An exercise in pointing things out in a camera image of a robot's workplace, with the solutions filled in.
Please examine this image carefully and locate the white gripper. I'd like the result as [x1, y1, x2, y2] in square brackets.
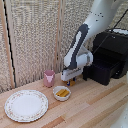
[60, 67, 84, 87]

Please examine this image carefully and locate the orange food piece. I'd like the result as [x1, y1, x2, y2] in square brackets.
[68, 78, 77, 87]

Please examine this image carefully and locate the black air fryer drawer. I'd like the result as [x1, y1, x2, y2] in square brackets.
[82, 62, 122, 87]

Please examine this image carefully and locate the black air fryer housing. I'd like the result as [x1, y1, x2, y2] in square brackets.
[92, 28, 128, 80]

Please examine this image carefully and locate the yellow food piece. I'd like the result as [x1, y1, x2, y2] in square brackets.
[59, 90, 70, 98]
[55, 88, 68, 98]

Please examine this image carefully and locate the white oval bowl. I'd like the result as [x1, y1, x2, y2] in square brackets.
[52, 85, 72, 102]

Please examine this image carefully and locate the pink cup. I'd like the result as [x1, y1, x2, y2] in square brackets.
[43, 69, 56, 89]

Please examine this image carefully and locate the white floral rim plate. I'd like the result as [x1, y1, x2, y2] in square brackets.
[3, 89, 50, 123]

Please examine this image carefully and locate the woven folding screen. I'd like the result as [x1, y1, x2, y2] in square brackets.
[0, 0, 128, 94]

